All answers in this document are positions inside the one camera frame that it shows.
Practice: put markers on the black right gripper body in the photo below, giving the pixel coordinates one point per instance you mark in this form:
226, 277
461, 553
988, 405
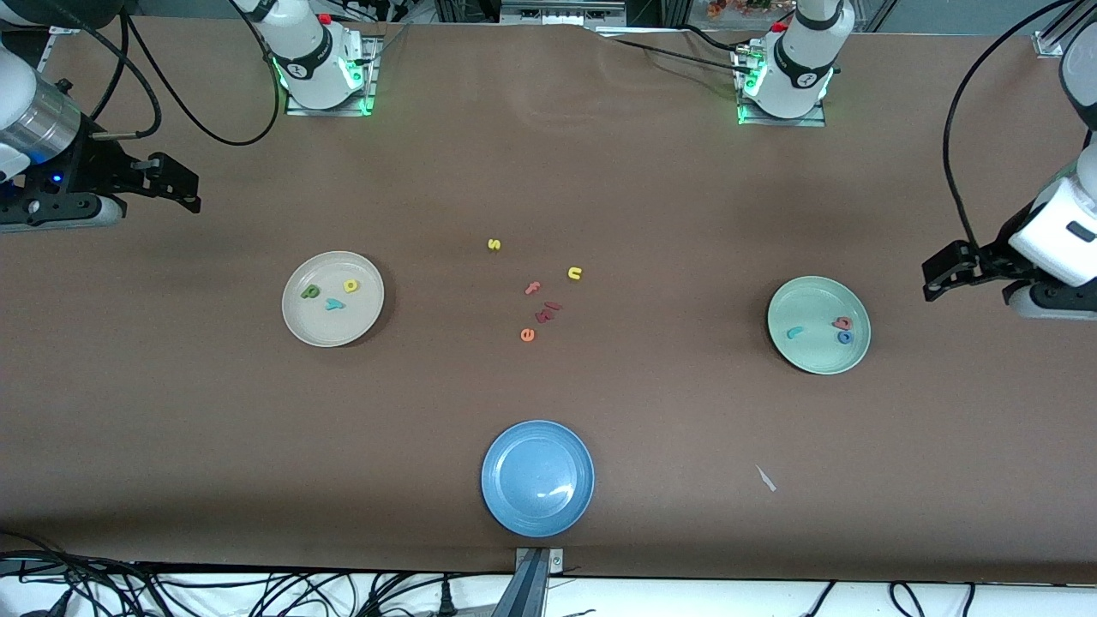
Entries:
88, 168

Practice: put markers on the white paper scrap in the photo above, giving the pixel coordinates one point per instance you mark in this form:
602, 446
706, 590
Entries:
766, 479

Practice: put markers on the aluminium frame corner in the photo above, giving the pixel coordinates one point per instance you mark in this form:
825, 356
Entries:
67, 30
1052, 38

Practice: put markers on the pale green round plate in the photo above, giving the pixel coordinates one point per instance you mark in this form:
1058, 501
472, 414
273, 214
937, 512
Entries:
814, 300

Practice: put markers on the brown table mat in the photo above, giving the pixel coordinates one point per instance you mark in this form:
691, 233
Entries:
171, 428

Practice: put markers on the grey camera post bracket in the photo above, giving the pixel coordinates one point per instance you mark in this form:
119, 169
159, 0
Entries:
531, 591

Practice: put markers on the pink foam letter b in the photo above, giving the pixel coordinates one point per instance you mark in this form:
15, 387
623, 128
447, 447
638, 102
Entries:
837, 324

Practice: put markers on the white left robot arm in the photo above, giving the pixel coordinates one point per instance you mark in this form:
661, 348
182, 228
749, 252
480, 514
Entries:
801, 60

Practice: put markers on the beige round plate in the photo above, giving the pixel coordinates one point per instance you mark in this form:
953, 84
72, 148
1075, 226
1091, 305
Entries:
330, 330

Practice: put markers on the aluminium profile bar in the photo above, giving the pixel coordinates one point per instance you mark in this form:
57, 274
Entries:
561, 10

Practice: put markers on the orange artificial flowers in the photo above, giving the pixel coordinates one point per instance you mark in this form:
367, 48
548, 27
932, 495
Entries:
737, 8

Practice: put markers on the blue round plate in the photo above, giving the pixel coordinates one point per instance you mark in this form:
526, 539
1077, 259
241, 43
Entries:
537, 480

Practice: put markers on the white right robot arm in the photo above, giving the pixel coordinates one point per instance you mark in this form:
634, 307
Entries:
300, 51

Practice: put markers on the aluminium right arm base plate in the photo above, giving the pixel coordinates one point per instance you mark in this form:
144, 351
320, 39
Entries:
370, 86

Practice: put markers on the aluminium left arm base plate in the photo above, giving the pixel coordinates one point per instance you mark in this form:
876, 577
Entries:
746, 118

